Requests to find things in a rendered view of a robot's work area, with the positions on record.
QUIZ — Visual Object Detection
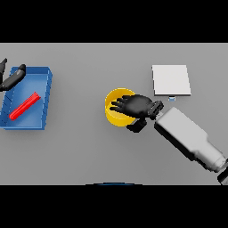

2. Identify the red beaker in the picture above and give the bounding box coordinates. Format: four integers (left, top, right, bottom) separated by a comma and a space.
8, 91, 41, 121

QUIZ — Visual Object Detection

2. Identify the pale square measuring scale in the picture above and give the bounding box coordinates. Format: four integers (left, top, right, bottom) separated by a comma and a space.
151, 64, 192, 102

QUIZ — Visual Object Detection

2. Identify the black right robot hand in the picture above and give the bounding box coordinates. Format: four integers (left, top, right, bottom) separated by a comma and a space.
110, 94, 165, 134

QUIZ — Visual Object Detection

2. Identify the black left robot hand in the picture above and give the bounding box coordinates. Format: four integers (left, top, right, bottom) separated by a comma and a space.
0, 58, 27, 93

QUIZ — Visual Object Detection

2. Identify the blue tray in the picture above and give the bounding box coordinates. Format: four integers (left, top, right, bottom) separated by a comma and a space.
0, 66, 53, 131

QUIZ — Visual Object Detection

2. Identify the yellow bowl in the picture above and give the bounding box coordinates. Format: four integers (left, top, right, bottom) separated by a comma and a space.
104, 87, 138, 127

